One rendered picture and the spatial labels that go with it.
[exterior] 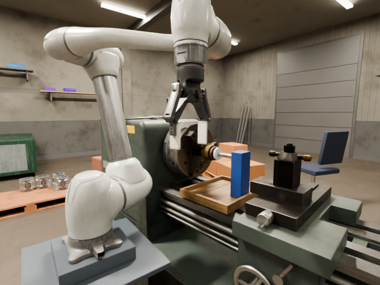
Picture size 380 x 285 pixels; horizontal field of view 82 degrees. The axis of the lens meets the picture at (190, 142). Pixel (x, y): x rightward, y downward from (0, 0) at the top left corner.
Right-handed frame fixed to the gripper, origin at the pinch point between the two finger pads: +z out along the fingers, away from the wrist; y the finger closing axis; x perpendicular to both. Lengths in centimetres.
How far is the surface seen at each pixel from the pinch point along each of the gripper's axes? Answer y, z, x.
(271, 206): -26.6, 23.8, 17.0
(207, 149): -50, 10, -22
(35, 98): -215, -54, -650
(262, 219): -18.6, 25.9, 16.0
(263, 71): -832, -184, -216
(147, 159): -36, 17, -52
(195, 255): -41, 67, -23
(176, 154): -41, 13, -36
